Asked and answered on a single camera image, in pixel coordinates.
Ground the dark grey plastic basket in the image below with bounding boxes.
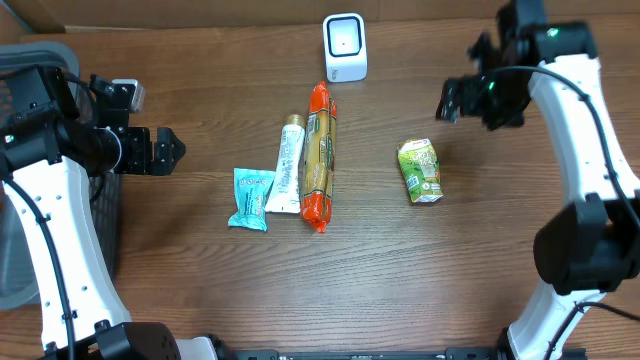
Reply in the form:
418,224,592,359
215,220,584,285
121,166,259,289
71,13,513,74
0,40,124,312

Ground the green tea packet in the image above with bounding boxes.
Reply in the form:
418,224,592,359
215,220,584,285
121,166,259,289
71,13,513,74
397,138,443,203

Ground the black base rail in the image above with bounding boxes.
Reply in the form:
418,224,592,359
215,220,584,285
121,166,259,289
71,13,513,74
235,347,507,360

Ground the white barcode scanner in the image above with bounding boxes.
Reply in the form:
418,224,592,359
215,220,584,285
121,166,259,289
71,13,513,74
322,12,368,83

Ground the white tube with gold cap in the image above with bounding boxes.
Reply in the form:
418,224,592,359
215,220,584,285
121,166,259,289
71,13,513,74
265,114,305,214

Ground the orange spaghetti packet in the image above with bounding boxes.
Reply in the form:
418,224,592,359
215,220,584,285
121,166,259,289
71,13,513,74
301,81,337,233

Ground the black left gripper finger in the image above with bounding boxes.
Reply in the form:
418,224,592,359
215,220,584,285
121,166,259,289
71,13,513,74
152,144,186,175
154,127,186,150

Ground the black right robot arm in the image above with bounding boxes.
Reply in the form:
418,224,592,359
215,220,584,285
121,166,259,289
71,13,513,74
436,0,639,359

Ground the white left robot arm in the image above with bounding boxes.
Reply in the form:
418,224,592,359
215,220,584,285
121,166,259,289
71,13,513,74
1,65,225,360

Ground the teal snack packet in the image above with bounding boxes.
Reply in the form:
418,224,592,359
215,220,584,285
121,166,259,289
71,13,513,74
228,168,275,232

